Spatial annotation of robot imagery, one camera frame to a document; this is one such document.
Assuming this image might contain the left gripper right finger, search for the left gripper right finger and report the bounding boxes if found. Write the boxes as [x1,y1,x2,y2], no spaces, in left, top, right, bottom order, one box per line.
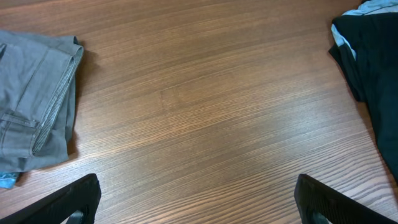
[294,174,397,224]

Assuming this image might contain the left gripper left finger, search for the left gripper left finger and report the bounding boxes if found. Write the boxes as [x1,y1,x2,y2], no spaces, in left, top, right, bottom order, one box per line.
[1,174,101,224]

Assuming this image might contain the grey shorts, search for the grey shorts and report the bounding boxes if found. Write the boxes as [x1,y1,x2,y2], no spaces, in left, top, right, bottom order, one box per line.
[1,30,84,172]

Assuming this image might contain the folded blue denim garment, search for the folded blue denim garment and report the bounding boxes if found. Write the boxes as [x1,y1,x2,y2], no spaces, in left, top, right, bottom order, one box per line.
[0,171,20,189]

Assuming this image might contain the black garment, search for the black garment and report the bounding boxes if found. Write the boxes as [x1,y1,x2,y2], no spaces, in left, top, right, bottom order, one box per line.
[329,13,397,177]

